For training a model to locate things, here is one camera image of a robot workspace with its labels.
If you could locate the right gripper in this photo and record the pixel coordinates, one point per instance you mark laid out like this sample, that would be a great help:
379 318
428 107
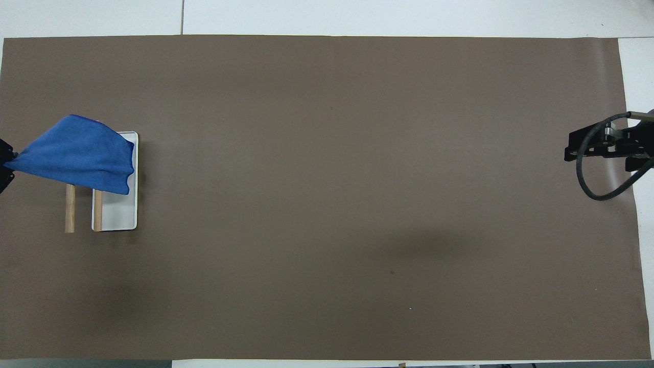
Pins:
643 145

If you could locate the blue towel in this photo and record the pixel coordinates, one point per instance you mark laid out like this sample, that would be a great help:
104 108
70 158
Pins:
76 151

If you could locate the wooden towel rack white base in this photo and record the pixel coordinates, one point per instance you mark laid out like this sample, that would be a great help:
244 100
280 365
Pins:
120 209

